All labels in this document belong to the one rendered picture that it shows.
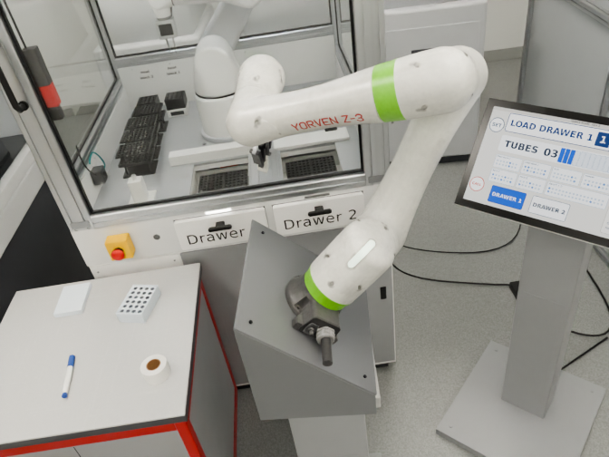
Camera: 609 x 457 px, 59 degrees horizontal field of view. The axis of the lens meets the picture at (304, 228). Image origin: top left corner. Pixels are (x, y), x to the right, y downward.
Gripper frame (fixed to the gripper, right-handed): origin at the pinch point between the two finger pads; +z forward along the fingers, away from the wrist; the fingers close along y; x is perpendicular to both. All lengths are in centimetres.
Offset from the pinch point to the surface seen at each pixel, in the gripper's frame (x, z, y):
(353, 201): 28.1, 14.6, -6.7
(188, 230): -18.3, 22.8, 18.4
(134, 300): -24, 26, 44
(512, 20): 92, 176, -327
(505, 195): 67, -9, -9
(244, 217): -2.7, 18.7, 9.3
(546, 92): 106, 97, -170
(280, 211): 7.4, 17.2, 4.0
